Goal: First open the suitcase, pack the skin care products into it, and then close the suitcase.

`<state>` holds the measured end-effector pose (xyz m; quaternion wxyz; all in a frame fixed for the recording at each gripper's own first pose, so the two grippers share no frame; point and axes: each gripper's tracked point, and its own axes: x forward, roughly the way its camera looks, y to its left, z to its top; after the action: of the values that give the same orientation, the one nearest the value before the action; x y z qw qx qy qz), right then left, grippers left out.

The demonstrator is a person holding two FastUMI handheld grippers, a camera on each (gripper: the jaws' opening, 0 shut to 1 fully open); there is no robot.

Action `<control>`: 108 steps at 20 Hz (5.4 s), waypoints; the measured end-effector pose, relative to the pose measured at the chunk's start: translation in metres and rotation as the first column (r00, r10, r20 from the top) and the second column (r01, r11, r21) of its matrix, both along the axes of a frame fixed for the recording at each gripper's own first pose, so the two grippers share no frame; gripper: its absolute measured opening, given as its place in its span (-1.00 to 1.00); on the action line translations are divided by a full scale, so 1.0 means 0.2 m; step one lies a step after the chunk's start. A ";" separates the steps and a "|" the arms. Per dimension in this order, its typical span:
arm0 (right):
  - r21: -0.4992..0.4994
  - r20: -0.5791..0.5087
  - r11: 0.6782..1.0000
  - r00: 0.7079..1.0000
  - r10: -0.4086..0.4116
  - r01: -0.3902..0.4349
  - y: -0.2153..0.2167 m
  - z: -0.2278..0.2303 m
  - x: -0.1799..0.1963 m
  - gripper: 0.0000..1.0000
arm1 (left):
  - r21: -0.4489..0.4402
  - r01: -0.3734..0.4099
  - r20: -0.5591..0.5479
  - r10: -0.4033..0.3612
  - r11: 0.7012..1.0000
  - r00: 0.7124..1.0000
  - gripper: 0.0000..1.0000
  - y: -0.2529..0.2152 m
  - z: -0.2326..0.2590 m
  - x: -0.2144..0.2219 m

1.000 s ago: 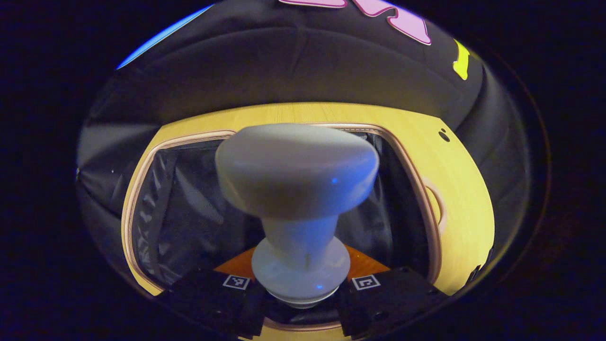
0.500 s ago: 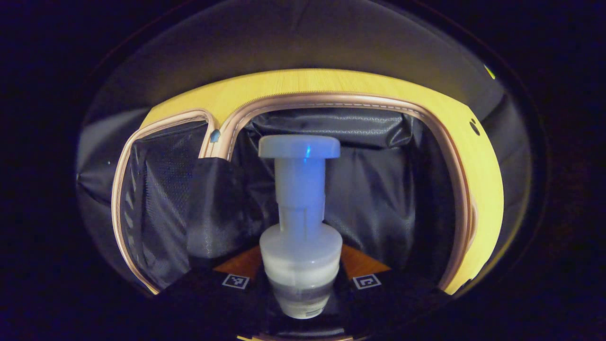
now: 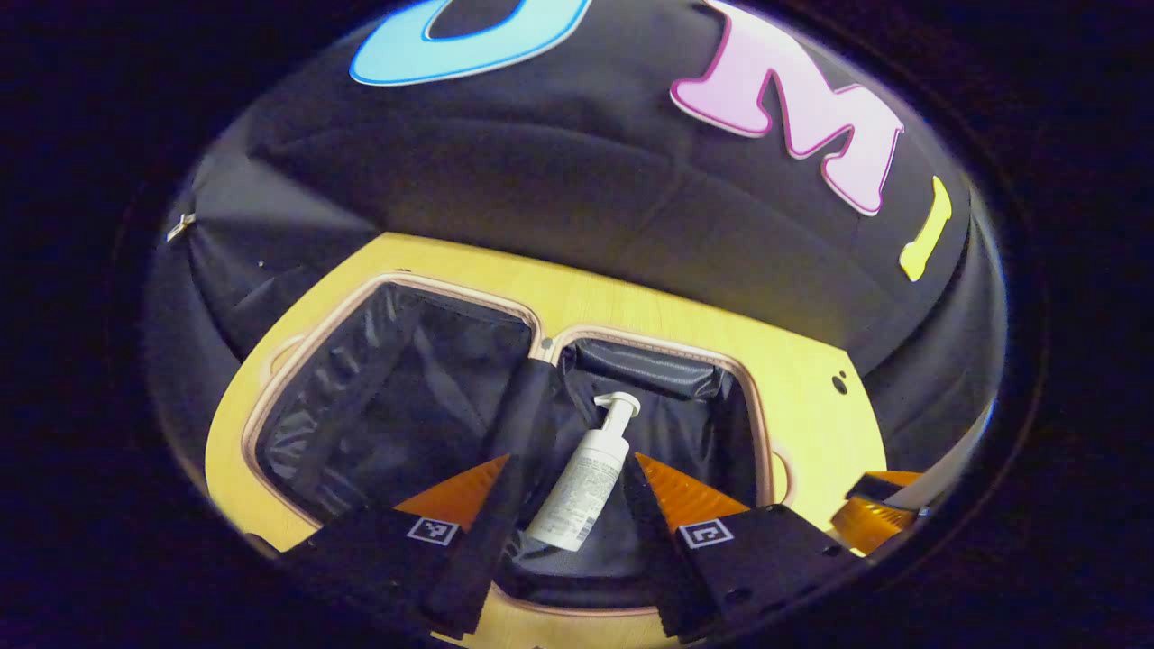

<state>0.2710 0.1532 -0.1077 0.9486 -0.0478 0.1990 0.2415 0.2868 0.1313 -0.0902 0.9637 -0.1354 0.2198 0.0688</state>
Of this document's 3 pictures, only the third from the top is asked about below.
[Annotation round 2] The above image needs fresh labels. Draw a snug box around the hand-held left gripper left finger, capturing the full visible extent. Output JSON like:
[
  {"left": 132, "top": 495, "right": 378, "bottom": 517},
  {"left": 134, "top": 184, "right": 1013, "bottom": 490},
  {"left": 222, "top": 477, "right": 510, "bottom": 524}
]
[{"left": 275, "top": 453, "right": 520, "bottom": 641}]

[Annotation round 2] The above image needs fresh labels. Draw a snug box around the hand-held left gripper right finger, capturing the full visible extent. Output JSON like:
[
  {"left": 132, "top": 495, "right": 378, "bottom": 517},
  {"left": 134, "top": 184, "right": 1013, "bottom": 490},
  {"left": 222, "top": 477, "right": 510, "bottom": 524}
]
[{"left": 620, "top": 451, "right": 863, "bottom": 644}]

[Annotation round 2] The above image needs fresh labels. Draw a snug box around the white pump bottle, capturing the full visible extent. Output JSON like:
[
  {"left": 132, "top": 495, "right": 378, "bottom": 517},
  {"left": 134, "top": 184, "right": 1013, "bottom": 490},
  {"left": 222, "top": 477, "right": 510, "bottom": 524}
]
[{"left": 526, "top": 391, "right": 642, "bottom": 552}]

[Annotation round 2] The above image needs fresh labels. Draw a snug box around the pink suitcase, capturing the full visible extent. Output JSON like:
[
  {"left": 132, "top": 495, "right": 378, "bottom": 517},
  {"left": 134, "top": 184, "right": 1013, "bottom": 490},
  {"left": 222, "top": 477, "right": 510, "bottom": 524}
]
[{"left": 239, "top": 270, "right": 794, "bottom": 619}]

